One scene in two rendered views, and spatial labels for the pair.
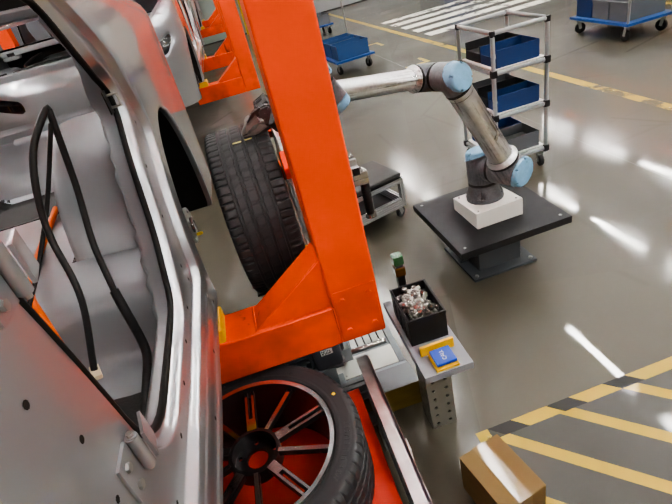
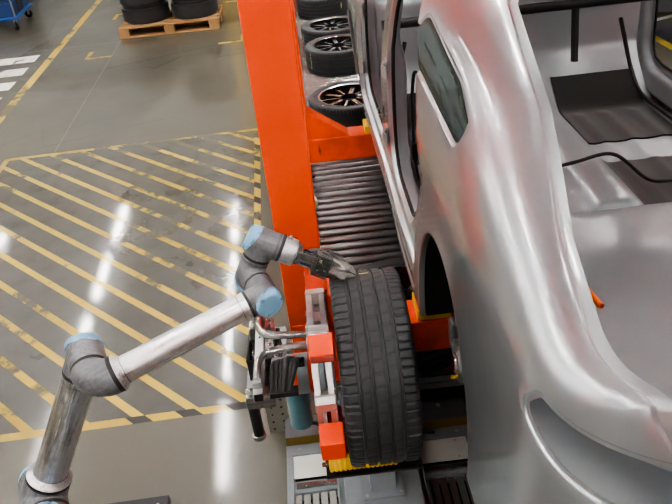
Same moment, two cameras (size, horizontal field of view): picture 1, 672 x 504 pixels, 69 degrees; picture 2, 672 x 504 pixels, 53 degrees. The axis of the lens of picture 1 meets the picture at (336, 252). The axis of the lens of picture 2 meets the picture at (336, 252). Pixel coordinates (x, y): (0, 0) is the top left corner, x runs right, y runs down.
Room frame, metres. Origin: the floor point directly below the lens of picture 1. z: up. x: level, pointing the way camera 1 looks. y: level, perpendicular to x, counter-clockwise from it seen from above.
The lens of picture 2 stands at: (3.54, 0.31, 2.47)
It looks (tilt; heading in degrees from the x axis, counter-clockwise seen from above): 33 degrees down; 185
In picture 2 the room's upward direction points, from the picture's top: 6 degrees counter-clockwise
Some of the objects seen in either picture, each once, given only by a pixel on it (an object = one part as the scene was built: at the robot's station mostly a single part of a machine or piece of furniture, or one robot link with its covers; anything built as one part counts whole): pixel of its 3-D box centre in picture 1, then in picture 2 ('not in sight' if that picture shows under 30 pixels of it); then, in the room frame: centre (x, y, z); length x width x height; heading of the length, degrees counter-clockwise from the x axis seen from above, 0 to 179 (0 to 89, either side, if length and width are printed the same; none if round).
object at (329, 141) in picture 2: not in sight; (348, 129); (-0.61, 0.13, 0.69); 0.52 x 0.17 x 0.35; 96
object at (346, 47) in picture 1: (339, 33); not in sight; (7.76, -0.89, 0.48); 1.00 x 0.61 x 0.96; 11
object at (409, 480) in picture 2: not in sight; (381, 465); (1.79, 0.25, 0.32); 0.40 x 0.30 x 0.28; 6
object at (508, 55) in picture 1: (501, 96); not in sight; (3.30, -1.41, 0.50); 0.54 x 0.42 x 1.00; 6
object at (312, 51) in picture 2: not in sight; (338, 54); (-3.22, -0.02, 0.39); 0.66 x 0.66 x 0.24
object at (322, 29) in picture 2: not in sight; (332, 34); (-3.96, -0.11, 0.39); 0.66 x 0.66 x 0.24
